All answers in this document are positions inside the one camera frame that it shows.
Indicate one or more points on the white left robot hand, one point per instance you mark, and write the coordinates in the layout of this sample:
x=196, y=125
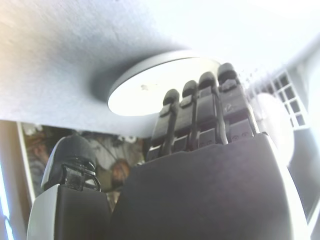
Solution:
x=200, y=195

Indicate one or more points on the white robot column blue strip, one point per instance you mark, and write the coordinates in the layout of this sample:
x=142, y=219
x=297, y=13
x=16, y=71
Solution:
x=15, y=150

